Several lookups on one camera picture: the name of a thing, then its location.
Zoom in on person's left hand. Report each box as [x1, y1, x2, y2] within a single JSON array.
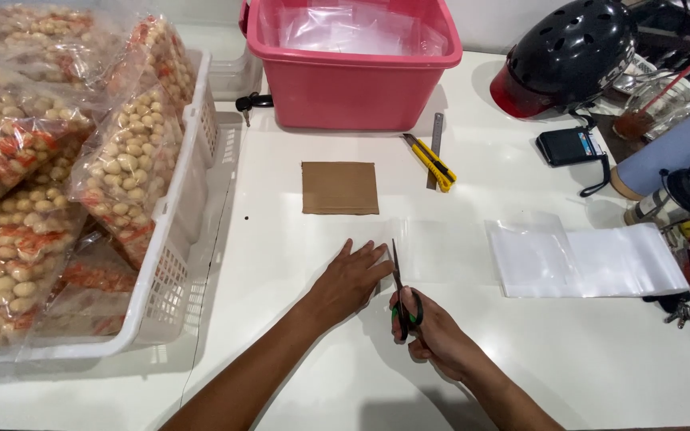
[[307, 238, 395, 328]]

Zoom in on person's right hand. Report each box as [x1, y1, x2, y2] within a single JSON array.
[[388, 286, 473, 382]]

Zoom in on black green-handled scissors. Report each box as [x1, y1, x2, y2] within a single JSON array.
[[391, 238, 425, 344]]

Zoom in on clear plastic sheet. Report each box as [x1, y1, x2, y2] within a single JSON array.
[[273, 215, 502, 289]]

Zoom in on brown cardboard square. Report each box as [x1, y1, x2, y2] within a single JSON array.
[[301, 161, 381, 216]]

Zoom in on yellow utility knife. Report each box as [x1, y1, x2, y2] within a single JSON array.
[[402, 133, 458, 194]]

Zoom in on white lattice plastic tray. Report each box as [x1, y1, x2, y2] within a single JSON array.
[[159, 110, 245, 351]]

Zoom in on stack of folded clear plastic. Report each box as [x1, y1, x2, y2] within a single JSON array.
[[484, 211, 690, 299]]

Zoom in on white plastic basket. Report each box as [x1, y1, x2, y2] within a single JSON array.
[[0, 48, 220, 366]]

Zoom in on steel ruler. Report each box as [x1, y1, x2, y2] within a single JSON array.
[[426, 113, 444, 192]]

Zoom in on pink plastic tub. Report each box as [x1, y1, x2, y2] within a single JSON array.
[[238, 0, 464, 132]]

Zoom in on black key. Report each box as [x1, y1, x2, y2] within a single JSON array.
[[235, 92, 274, 128]]

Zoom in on clear plastic container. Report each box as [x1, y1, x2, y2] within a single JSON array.
[[208, 41, 264, 102]]

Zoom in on bunch of metal keys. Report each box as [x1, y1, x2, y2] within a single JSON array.
[[664, 299, 690, 330]]

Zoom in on pile of clear plastic bags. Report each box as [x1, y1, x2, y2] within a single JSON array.
[[274, 2, 450, 58]]

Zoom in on pale blue paper roll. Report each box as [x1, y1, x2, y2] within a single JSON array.
[[610, 99, 690, 202]]

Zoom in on black helmet with red visor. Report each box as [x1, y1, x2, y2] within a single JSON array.
[[489, 0, 638, 120]]

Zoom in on plastic drink cup red straw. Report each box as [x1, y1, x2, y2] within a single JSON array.
[[612, 30, 690, 142]]

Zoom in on heap of nut snack packets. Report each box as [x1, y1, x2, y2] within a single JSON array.
[[0, 3, 197, 353]]

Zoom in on dark wooden furniture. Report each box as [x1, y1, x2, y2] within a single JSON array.
[[628, 0, 690, 92]]

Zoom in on black card wallet with strap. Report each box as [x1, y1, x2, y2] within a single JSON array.
[[535, 125, 612, 199]]

